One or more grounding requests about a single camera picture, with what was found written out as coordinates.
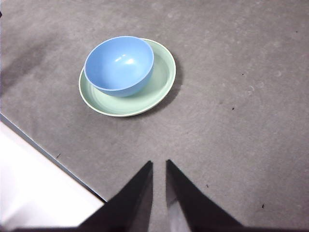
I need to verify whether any blue ribbed bowl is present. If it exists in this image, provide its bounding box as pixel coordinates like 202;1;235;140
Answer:
84;35;155;98

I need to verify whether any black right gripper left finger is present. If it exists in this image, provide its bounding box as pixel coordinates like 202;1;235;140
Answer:
79;160;155;232

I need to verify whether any green round plate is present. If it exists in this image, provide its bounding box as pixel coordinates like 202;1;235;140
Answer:
78;38;176;118

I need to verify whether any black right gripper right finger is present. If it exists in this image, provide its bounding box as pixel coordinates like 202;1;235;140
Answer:
165;159;243;232

